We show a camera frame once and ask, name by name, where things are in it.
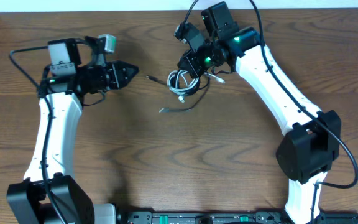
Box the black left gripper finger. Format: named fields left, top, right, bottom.
left=115, top=73, right=136, bottom=90
left=115, top=60, right=139, bottom=75

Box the white cable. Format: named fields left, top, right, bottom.
left=166, top=68, right=226, bottom=105

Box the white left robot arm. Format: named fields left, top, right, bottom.
left=7, top=34, right=139, bottom=223

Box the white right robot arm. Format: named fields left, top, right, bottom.
left=174, top=2, right=341, bottom=223

